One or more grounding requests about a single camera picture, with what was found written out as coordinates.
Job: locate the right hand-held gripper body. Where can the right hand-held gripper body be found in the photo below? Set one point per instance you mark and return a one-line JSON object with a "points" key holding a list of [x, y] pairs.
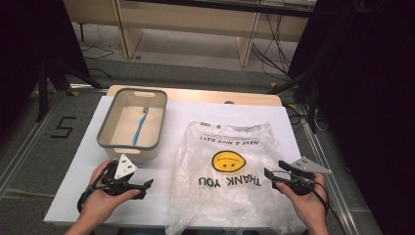
{"points": [[308, 166]]}

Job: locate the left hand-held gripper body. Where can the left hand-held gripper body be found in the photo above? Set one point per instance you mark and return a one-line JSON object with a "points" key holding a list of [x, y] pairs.
{"points": [[125, 167]]}

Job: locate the beige bin with grey rim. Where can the beige bin with grey rim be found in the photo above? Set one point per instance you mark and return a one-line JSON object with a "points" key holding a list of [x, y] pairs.
{"points": [[130, 148]]}

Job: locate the blue toothbrush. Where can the blue toothbrush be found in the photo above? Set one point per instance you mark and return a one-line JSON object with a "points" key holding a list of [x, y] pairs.
{"points": [[139, 127]]}

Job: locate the clear smiley face plastic bag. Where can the clear smiley face plastic bag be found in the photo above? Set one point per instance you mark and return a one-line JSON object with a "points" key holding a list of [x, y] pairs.
{"points": [[225, 202]]}

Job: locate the person's right hand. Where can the person's right hand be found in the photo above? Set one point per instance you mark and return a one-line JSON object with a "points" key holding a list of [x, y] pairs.
{"points": [[310, 207]]}

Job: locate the person's left hand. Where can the person's left hand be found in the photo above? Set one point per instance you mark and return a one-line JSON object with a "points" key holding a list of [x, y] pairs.
{"points": [[98, 205]]}

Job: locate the white board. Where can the white board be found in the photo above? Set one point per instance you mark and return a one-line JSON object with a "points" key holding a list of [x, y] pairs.
{"points": [[81, 182]]}

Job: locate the black tripod stand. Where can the black tripod stand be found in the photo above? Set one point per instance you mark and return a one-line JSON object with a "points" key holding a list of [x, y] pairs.
{"points": [[313, 94], [42, 91]]}

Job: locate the black curtain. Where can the black curtain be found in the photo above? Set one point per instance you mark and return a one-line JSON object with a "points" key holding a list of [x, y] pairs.
{"points": [[29, 49], [375, 114]]}

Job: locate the light wooden desk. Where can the light wooden desk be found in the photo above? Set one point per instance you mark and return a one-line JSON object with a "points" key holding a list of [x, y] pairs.
{"points": [[182, 23]]}

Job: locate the metal floor rail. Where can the metal floor rail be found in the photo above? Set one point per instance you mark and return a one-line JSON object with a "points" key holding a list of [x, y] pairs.
{"points": [[336, 189], [29, 143]]}

